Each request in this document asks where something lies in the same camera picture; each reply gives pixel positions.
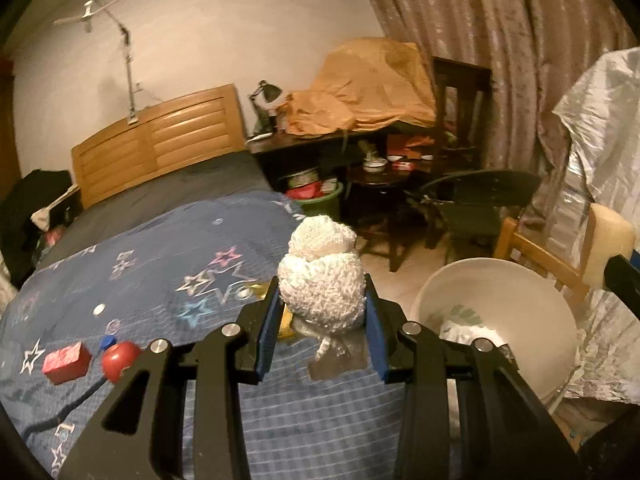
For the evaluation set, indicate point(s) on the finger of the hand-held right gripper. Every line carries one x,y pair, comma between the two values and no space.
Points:
622,275

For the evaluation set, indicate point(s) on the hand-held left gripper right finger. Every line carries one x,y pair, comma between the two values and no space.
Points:
376,340

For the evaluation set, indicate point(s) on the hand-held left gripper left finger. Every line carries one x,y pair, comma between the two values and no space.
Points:
267,330

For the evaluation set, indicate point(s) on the knitted sock ball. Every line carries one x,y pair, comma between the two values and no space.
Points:
320,280

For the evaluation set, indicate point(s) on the white bubble wrap roll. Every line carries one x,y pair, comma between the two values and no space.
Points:
475,332

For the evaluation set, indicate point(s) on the white plastic basin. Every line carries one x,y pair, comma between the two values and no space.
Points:
500,290

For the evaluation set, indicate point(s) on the clamp-on holder arm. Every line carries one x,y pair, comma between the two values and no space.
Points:
130,75

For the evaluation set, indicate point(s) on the golden wrapper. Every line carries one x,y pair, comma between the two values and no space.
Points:
286,322

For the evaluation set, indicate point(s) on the yellow wooden chair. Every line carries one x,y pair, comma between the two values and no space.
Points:
540,255

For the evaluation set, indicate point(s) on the blue star printed blanket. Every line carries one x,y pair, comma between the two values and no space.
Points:
150,270

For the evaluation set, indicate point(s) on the green plastic basin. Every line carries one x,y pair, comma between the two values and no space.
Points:
320,205

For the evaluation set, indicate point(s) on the red apple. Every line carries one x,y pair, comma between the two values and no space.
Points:
120,360

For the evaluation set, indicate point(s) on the blue bottle cap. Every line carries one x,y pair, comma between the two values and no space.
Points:
107,343

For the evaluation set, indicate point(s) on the round dark side table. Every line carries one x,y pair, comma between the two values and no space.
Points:
380,177

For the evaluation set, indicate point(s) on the white bottle cap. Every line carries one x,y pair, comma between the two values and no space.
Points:
99,310

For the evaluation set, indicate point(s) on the dark wicker chair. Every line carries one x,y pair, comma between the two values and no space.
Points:
480,182

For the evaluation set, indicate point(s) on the dark grey bed sheet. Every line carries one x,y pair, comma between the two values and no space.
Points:
175,185

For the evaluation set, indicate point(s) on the small red white box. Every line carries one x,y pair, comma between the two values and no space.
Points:
400,165

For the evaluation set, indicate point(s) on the small white bowl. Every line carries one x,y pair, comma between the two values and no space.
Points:
375,163

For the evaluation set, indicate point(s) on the dark wooden desk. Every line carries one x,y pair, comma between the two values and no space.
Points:
300,142

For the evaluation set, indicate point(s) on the wooden headboard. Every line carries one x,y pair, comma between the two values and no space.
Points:
165,135

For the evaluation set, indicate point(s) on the black desk lamp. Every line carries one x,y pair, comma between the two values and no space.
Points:
272,91

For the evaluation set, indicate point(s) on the cream cloth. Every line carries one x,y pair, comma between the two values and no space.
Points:
47,215

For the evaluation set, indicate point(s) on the dark wooden chair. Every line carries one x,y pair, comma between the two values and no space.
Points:
460,70

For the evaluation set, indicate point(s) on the black clothes pile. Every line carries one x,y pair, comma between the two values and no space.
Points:
25,200

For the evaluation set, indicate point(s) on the patterned curtain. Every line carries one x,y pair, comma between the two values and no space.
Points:
500,20

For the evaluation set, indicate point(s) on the brown wooden wardrobe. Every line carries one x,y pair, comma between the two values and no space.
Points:
6,135

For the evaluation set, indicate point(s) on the white ceiling fan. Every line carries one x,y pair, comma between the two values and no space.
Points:
89,10

